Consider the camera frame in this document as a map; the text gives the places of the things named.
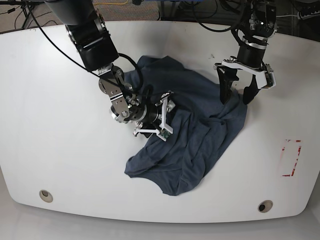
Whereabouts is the left table cable grommet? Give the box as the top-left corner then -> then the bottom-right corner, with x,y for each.
39,190 -> 53,203

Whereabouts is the table cable grommet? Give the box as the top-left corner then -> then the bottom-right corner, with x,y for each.
257,200 -> 273,213
39,190 -> 53,203

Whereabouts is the wrist camera board image-left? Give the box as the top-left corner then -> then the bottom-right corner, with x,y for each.
158,129 -> 172,142

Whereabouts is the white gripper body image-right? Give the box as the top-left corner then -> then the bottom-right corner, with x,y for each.
213,56 -> 274,89

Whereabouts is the wrist camera board image-right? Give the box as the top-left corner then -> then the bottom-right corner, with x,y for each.
265,71 -> 276,89

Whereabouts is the black robot arm image-left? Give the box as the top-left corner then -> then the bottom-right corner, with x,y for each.
45,0 -> 175,141

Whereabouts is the right table cable grommet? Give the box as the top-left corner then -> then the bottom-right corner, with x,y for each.
257,200 -> 273,213

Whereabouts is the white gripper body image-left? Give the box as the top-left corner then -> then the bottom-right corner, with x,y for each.
132,91 -> 176,140

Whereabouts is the yellow cable on floor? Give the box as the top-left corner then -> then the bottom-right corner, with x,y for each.
93,0 -> 130,7

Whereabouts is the red tape rectangle marking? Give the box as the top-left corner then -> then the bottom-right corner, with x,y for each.
278,139 -> 302,178

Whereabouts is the dark blue T-shirt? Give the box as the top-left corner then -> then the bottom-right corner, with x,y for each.
124,55 -> 247,196

